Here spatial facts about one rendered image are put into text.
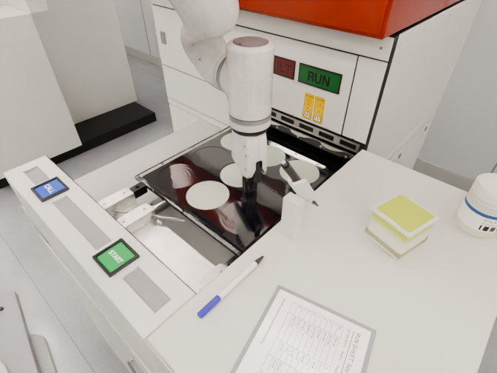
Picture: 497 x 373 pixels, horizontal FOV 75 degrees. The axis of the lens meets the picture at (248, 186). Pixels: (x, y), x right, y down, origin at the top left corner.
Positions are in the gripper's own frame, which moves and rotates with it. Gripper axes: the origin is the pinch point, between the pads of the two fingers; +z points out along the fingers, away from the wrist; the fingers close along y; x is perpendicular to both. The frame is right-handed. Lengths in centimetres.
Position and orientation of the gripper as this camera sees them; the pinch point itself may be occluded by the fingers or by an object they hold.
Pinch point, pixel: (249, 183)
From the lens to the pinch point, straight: 75.7
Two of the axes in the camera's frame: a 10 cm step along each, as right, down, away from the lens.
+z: 0.0, 7.6, 6.5
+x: 9.3, -2.4, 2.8
